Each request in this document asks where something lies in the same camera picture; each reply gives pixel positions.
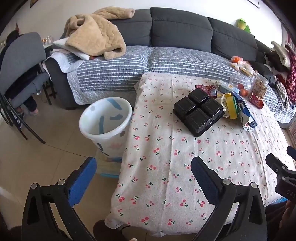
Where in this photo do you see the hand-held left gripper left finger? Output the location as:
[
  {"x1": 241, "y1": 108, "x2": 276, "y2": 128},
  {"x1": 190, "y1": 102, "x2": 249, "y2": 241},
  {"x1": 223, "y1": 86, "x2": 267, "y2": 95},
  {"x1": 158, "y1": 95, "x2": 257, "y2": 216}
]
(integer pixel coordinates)
[{"x1": 22, "y1": 157, "x2": 97, "y2": 241}]

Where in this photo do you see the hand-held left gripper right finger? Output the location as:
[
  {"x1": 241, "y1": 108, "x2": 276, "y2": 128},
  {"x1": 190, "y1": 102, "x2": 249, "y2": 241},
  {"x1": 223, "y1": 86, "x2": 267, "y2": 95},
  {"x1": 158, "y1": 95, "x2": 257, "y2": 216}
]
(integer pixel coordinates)
[{"x1": 191, "y1": 156, "x2": 268, "y2": 241}]

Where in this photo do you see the white plastic bin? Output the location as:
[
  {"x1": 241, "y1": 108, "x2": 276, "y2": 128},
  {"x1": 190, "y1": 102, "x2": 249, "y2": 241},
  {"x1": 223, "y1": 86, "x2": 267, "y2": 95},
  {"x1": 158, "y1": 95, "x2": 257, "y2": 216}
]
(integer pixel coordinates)
[{"x1": 79, "y1": 97, "x2": 133, "y2": 163}]

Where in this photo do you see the black plastic tray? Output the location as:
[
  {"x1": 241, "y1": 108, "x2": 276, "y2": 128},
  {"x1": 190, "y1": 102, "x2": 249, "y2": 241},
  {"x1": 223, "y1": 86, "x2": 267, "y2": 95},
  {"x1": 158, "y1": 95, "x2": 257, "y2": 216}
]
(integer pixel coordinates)
[{"x1": 173, "y1": 89, "x2": 225, "y2": 138}]

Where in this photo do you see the clear plastic storage box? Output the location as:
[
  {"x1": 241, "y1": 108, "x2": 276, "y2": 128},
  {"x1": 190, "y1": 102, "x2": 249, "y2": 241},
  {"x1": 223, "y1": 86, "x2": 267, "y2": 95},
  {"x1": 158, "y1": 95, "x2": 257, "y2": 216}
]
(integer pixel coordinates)
[{"x1": 95, "y1": 151, "x2": 123, "y2": 179}]

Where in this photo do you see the cherry print tablecloth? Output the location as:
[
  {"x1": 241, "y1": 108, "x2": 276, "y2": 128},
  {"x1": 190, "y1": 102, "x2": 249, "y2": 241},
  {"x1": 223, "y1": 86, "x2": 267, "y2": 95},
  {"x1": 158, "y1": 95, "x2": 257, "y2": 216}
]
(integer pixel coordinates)
[{"x1": 104, "y1": 72, "x2": 292, "y2": 238}]

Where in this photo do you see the person's own foot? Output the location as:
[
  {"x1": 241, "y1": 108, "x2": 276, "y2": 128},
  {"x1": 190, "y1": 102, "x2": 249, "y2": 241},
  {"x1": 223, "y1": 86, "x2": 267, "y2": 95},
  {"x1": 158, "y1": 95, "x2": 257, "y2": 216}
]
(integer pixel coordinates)
[{"x1": 93, "y1": 220, "x2": 140, "y2": 241}]

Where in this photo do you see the yellow wrapper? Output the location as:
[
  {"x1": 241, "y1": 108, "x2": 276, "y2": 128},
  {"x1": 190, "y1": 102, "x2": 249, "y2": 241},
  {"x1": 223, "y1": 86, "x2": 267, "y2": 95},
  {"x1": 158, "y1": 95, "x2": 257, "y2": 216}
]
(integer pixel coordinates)
[{"x1": 221, "y1": 93, "x2": 238, "y2": 119}]

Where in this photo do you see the crumpled white paper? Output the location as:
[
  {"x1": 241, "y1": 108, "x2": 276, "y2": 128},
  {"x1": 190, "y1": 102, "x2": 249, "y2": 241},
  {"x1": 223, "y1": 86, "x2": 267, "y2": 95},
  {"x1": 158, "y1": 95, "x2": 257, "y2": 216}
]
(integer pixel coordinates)
[{"x1": 217, "y1": 95, "x2": 229, "y2": 116}]

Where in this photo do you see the clear bag with tomatoes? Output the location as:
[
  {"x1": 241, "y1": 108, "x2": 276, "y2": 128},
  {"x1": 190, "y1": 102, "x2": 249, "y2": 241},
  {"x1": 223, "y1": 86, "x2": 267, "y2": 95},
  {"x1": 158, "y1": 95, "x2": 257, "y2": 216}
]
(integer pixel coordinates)
[{"x1": 229, "y1": 71, "x2": 253, "y2": 93}]

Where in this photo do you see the red foil packet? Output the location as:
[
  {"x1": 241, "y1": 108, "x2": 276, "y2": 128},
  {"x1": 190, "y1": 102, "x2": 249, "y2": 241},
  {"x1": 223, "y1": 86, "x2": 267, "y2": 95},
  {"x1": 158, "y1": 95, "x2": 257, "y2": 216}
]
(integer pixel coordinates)
[{"x1": 195, "y1": 84, "x2": 218, "y2": 98}]

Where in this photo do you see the pile of clothes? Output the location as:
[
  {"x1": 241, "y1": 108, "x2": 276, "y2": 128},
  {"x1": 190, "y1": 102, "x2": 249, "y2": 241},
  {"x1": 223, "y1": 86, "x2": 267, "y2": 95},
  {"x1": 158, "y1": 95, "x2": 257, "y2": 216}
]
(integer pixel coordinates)
[{"x1": 264, "y1": 40, "x2": 296, "y2": 105}]

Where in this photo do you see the small blue white carton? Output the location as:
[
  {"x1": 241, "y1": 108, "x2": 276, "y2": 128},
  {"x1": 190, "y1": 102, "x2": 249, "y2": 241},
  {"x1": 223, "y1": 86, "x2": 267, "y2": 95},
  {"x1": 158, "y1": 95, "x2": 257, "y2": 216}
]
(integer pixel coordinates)
[{"x1": 215, "y1": 80, "x2": 241, "y2": 94}]

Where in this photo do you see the white packet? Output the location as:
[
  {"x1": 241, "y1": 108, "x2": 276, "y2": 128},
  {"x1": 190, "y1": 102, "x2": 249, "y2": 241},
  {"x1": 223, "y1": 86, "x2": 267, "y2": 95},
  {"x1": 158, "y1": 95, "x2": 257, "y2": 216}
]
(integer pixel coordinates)
[{"x1": 232, "y1": 61, "x2": 255, "y2": 77}]

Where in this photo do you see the grey striped quilt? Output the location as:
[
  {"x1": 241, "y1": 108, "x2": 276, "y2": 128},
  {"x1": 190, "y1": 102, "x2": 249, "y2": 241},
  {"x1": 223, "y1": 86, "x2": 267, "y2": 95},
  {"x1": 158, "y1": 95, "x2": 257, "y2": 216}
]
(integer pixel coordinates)
[{"x1": 43, "y1": 45, "x2": 296, "y2": 124}]

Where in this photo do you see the black side table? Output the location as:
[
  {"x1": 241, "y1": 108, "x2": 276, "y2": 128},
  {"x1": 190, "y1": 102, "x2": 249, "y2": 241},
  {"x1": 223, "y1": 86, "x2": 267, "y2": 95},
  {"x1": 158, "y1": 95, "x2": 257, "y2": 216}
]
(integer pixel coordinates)
[{"x1": 42, "y1": 36, "x2": 58, "y2": 106}]

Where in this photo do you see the green plush toy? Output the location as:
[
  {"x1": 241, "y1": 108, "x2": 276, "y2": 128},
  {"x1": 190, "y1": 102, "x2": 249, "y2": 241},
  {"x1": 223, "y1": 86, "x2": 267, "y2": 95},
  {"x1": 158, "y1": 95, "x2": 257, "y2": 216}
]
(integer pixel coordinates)
[{"x1": 236, "y1": 18, "x2": 251, "y2": 33}]

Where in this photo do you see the white pillow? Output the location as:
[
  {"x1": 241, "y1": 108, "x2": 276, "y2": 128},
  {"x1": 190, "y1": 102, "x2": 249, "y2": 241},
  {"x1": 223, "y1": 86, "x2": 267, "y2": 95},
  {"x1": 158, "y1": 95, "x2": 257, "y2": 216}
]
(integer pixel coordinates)
[{"x1": 53, "y1": 37, "x2": 93, "y2": 61}]

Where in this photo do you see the grey padded chair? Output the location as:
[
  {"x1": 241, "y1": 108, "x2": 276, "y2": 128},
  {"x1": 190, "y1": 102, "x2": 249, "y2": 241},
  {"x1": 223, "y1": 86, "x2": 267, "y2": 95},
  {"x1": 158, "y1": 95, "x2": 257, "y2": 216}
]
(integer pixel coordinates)
[{"x1": 0, "y1": 32, "x2": 53, "y2": 144}]

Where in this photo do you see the beige fleece blanket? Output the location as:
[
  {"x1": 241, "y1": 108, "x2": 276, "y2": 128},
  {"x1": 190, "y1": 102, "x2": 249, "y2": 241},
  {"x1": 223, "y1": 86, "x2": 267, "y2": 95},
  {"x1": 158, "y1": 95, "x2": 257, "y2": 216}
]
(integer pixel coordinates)
[{"x1": 65, "y1": 8, "x2": 136, "y2": 61}]

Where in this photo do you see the dark grey sofa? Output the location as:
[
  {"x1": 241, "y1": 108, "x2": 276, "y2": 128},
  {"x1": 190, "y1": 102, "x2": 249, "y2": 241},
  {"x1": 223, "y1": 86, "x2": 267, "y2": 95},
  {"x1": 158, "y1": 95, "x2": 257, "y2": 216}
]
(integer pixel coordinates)
[{"x1": 47, "y1": 7, "x2": 278, "y2": 110}]

